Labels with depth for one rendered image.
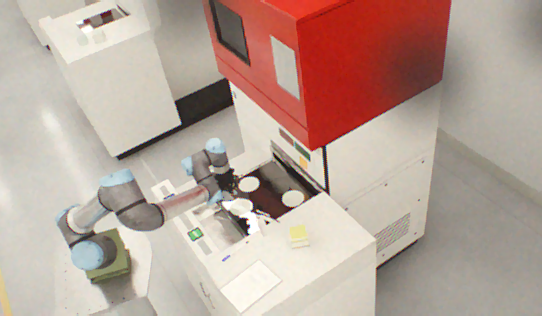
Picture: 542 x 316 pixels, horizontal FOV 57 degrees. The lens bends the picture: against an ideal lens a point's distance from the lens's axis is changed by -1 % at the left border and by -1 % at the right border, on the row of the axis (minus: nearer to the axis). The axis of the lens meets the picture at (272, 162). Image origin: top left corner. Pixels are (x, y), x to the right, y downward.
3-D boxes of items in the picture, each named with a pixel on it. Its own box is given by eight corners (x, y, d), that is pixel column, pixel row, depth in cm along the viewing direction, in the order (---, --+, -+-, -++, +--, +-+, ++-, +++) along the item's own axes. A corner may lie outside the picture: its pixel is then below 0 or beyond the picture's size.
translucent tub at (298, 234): (307, 233, 207) (305, 223, 202) (310, 247, 201) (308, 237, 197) (289, 236, 207) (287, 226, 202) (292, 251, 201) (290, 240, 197)
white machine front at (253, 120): (243, 125, 287) (230, 66, 259) (330, 209, 233) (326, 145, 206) (238, 128, 286) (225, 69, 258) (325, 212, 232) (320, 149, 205)
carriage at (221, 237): (205, 205, 241) (204, 201, 239) (243, 254, 217) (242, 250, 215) (190, 213, 239) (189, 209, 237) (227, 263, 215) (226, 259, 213)
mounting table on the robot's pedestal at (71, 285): (67, 340, 216) (54, 326, 207) (66, 262, 248) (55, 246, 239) (167, 306, 222) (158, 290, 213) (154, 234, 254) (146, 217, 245)
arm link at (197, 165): (192, 183, 201) (216, 171, 204) (180, 158, 201) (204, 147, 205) (191, 185, 209) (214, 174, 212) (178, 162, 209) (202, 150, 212)
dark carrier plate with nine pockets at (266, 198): (271, 161, 251) (271, 160, 251) (312, 200, 229) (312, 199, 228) (212, 193, 240) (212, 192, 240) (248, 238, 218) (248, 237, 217)
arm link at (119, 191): (64, 251, 202) (126, 209, 166) (47, 219, 203) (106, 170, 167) (89, 240, 211) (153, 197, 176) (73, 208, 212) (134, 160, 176)
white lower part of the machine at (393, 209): (341, 172, 365) (336, 78, 309) (424, 242, 311) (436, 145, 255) (259, 219, 342) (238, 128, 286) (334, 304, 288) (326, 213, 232)
